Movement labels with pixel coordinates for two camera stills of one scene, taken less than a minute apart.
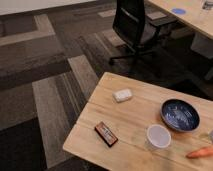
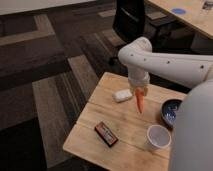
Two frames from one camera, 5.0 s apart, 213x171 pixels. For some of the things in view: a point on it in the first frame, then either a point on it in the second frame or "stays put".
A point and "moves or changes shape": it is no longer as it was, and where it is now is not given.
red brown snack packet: (106, 134) stays put
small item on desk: (207, 5) stays put
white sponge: (122, 94) stays put
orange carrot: (204, 151) moves or changes shape
